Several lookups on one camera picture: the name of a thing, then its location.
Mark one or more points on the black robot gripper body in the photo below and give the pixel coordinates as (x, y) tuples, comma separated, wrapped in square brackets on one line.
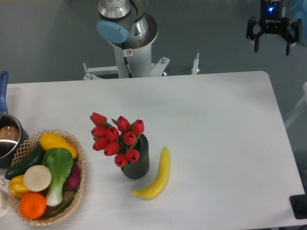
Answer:
[(274, 16)]

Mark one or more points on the red tulip bouquet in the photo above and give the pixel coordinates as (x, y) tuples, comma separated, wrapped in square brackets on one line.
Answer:
[(119, 139)]

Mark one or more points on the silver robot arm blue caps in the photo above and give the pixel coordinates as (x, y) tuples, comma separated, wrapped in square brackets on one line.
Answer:
[(125, 24)]

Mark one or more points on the dark ribbed vase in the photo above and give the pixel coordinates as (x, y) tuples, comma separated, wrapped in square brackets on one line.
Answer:
[(139, 169)]

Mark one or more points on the black device at table edge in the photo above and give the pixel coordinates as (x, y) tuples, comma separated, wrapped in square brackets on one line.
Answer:
[(299, 206)]

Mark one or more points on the yellow banana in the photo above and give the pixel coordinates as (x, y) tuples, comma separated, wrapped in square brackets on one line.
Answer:
[(156, 187)]

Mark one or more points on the yellow squash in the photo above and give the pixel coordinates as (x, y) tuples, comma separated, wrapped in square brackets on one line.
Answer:
[(51, 140)]

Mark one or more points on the green bok choy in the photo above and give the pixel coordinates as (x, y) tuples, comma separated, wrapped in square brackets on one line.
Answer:
[(59, 161)]

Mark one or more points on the purple sweet potato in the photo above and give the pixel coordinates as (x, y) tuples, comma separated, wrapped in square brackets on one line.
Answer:
[(74, 178)]

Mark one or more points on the dark green cucumber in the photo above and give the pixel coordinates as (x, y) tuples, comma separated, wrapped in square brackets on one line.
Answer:
[(19, 168)]

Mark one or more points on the green chili pepper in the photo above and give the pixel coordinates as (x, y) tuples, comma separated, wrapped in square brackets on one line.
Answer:
[(59, 209)]

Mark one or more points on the woven wicker basket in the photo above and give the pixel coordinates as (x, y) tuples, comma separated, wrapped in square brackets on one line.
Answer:
[(26, 148)]

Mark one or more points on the orange fruit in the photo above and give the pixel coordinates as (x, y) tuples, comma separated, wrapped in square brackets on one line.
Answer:
[(32, 205)]

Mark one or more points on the yellow bell pepper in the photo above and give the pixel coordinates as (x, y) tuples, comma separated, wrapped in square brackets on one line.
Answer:
[(17, 187)]

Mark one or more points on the white garlic bulb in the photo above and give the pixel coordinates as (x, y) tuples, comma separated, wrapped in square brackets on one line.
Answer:
[(4, 199)]

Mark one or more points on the white frame at right edge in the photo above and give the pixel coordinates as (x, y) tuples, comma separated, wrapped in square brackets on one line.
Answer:
[(298, 109)]

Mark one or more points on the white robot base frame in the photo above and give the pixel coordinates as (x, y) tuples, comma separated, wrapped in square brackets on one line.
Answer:
[(130, 63)]

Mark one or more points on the dark saucepan blue handle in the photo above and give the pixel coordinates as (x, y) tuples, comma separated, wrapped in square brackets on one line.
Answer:
[(12, 134)]

